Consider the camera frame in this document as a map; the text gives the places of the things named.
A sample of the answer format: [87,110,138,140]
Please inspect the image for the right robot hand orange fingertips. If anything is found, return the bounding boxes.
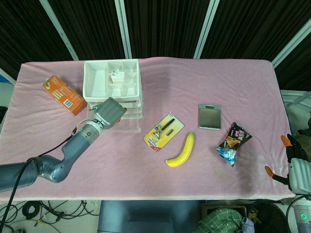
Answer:
[264,133,311,195]

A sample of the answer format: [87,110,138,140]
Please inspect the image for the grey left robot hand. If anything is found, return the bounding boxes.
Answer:
[90,97,127,130]

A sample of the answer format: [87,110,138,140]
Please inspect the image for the clear plastic drawer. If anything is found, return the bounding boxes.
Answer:
[86,101,142,134]

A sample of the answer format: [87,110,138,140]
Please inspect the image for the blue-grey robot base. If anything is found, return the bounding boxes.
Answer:
[97,200,202,233]

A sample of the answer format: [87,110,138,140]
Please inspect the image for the white plastic drawer organizer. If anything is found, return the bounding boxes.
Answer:
[82,59,143,120]

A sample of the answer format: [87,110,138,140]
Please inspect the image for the orange snack box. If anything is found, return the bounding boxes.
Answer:
[41,75,88,117]

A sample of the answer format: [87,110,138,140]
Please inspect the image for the white charger plug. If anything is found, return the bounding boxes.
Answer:
[110,70,125,80]

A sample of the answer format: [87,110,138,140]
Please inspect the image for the pink table cloth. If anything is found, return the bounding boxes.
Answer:
[0,57,294,204]

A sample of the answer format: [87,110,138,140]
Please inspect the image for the razor in yellow blister pack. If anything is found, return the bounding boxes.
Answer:
[143,112,185,152]

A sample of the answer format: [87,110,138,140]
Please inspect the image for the dark snack bag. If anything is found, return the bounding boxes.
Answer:
[216,122,253,167]

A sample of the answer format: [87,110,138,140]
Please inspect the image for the yellow banana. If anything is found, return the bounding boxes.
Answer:
[165,132,196,168]

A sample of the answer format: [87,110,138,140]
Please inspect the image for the green checkered cloth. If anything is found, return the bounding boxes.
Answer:
[198,208,246,233]

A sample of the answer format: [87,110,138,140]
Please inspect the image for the silver digital scale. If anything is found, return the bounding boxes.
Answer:
[198,104,222,131]

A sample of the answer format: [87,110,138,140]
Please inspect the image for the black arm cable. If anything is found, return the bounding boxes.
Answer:
[0,127,78,233]

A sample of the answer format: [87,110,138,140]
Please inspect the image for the black floor cables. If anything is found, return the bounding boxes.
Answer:
[0,200,100,233]

